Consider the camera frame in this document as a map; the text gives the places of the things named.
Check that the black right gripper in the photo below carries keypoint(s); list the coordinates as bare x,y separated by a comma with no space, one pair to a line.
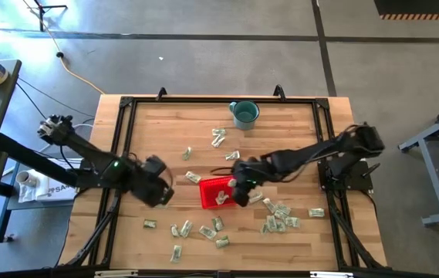
252,175

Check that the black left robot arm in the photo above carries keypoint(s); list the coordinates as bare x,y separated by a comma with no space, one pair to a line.
88,152

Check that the black frame clip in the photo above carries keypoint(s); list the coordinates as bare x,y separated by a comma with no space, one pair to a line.
161,93
279,92

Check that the white printed bag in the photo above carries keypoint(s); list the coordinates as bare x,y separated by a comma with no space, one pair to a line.
55,192

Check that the blue metal leg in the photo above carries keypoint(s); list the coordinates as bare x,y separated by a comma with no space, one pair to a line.
5,216

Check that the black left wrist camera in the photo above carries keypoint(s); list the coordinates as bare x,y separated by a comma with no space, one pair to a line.
154,165

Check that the white Stevia sweetener packet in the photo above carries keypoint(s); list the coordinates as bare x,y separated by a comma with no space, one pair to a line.
271,222
207,232

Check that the white strip on frame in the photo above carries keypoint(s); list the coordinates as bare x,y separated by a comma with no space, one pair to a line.
331,274
117,273

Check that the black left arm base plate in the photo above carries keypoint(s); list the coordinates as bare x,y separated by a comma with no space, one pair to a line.
88,179

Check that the white green sweetener packet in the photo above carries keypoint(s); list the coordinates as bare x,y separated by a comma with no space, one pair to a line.
149,223
264,228
255,197
187,153
185,228
218,223
269,204
193,177
176,253
281,226
283,209
292,221
219,132
232,155
316,212
174,230
232,182
279,214
217,141
221,197

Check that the black mat with hazard stripes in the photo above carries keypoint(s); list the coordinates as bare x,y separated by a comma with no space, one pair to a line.
419,7

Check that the white paper cup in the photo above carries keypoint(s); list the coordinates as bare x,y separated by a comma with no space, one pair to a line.
26,178

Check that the white green Truvia packet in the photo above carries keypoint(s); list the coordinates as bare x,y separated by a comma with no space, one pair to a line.
222,242

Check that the grey metal table frame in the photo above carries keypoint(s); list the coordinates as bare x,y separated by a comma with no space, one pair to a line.
429,170

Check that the black diagonal support beam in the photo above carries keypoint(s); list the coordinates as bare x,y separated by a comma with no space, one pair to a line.
30,159

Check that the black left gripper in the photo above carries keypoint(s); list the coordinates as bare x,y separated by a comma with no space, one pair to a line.
147,189

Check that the red plastic slotted basket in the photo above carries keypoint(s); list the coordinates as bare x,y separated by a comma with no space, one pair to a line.
209,193

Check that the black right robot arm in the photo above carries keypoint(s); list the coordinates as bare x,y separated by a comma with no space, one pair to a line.
308,154

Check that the teal enamel mug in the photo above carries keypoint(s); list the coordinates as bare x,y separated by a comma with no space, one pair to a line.
245,114

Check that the black tripod stand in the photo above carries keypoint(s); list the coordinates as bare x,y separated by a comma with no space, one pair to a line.
41,15

